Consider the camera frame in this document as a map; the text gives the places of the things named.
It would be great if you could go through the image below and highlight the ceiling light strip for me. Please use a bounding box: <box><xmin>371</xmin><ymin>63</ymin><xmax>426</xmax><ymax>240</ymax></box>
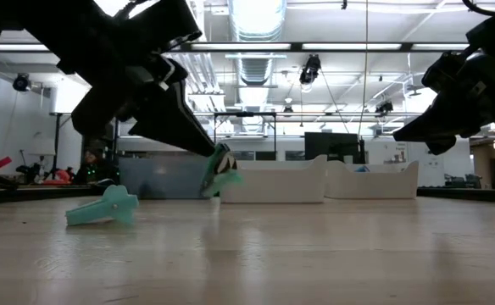
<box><xmin>189</xmin><ymin>42</ymin><xmax>293</xmax><ymax>52</ymax></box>
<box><xmin>301</xmin><ymin>42</ymin><xmax>403</xmax><ymax>52</ymax></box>

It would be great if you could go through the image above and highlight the white plastic bin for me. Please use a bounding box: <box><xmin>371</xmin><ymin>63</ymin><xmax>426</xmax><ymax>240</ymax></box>
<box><xmin>220</xmin><ymin>153</ymin><xmax>329</xmax><ymax>205</ymax></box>
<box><xmin>325</xmin><ymin>159</ymin><xmax>420</xmax><ymax>201</ymax></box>

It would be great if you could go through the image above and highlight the black metal table frame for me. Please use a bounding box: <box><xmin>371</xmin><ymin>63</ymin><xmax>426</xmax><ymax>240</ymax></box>
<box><xmin>212</xmin><ymin>110</ymin><xmax>279</xmax><ymax>150</ymax></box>

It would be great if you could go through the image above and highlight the green stapler remover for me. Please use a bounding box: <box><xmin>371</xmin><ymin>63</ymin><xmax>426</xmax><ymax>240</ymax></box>
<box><xmin>198</xmin><ymin>141</ymin><xmax>245</xmax><ymax>200</ymax></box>

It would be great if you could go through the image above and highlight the black overhead camera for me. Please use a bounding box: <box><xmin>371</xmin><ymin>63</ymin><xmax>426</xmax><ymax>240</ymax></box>
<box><xmin>298</xmin><ymin>53</ymin><xmax>323</xmax><ymax>86</ymax></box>

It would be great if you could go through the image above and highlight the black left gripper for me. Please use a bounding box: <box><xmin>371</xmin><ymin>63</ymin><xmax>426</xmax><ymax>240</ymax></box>
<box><xmin>56</xmin><ymin>45</ymin><xmax>220</xmax><ymax>158</ymax></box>

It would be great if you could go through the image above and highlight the black monitor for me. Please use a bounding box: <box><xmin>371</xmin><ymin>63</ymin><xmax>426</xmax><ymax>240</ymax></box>
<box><xmin>303</xmin><ymin>131</ymin><xmax>361</xmax><ymax>166</ymax></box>

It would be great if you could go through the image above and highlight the black stand pole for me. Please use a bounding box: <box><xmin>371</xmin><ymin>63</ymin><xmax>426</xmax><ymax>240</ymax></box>
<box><xmin>51</xmin><ymin>111</ymin><xmax>63</xmax><ymax>184</ymax></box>

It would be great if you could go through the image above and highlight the white wall poster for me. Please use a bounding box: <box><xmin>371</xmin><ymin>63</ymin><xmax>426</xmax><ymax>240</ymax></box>
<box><xmin>382</xmin><ymin>141</ymin><xmax>410</xmax><ymax>167</ymax></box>

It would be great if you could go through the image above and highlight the red orange object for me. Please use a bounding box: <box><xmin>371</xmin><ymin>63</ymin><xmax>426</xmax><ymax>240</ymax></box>
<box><xmin>41</xmin><ymin>168</ymin><xmax>73</xmax><ymax>186</ymax></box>

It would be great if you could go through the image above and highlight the teal stapler remover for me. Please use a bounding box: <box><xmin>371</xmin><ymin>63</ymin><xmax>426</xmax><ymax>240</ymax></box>
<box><xmin>64</xmin><ymin>183</ymin><xmax>140</xmax><ymax>227</ymax></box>

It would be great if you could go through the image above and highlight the silver ventilation duct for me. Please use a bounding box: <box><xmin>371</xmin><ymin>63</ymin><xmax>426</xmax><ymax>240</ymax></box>
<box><xmin>227</xmin><ymin>0</ymin><xmax>289</xmax><ymax>86</ymax></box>

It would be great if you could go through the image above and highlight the person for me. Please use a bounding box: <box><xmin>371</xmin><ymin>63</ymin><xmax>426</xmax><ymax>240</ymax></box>
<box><xmin>75</xmin><ymin>147</ymin><xmax>120</xmax><ymax>186</ymax></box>

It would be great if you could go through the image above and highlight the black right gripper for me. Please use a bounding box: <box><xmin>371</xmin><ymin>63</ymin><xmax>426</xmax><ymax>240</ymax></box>
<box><xmin>392</xmin><ymin>50</ymin><xmax>495</xmax><ymax>156</ymax></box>

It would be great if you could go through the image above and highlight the dark translucent plastic bin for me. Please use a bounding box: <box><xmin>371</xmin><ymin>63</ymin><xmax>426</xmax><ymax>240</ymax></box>
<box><xmin>117</xmin><ymin>155</ymin><xmax>217</xmax><ymax>201</ymax></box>

